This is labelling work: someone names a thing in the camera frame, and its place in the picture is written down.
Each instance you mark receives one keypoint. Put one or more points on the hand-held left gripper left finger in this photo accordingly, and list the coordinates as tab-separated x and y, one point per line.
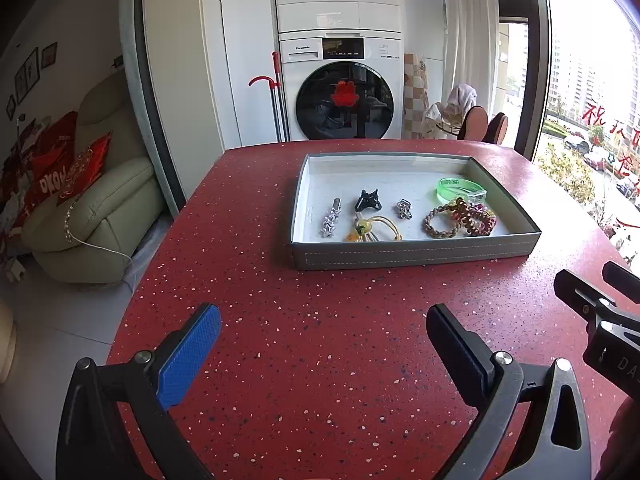
192	355

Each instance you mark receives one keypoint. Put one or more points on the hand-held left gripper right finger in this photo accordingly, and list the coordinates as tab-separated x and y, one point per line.
460	355

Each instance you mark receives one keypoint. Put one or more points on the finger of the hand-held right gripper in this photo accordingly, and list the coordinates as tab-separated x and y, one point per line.
625	282
575	290

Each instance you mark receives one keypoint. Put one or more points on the grey jewelry tray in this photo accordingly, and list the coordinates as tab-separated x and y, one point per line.
390	255

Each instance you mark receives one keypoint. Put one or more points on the green translucent bangle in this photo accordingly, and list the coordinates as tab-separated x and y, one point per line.
460	187

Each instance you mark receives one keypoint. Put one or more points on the black claw hair clip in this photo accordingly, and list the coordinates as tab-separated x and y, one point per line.
367	201

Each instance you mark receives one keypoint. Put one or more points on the small silver claw clip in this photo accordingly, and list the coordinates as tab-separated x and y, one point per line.
404	209

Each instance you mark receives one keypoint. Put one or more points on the red window decal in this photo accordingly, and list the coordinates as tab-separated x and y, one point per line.
607	125

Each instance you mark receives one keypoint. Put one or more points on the brown-soled slipper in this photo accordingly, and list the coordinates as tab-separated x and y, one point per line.
497	127
474	122

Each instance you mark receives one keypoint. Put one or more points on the beige sofa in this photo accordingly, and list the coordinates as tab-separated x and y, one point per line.
115	190

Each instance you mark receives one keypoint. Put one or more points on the silver star hair barrette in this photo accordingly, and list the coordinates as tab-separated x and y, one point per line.
330	220

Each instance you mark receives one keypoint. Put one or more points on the red patterned cushion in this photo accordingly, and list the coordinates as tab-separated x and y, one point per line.
87	167

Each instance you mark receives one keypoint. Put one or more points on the white towel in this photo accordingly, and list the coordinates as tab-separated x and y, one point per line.
462	97

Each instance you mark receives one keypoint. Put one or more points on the red printed cushion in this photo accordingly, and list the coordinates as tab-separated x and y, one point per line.
50	180

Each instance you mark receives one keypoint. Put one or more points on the checkered beige panel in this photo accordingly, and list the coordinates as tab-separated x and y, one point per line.
415	95

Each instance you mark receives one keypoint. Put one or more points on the white curtain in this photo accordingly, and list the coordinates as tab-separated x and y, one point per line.
470	25

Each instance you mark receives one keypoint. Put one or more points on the white tall cabinet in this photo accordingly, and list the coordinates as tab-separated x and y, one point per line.
200	60

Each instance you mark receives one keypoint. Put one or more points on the white front-load washing machine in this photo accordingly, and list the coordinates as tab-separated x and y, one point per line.
300	65

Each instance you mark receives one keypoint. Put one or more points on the dark picture frame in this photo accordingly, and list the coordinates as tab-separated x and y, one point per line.
48	55
10	107
32	70
20	86

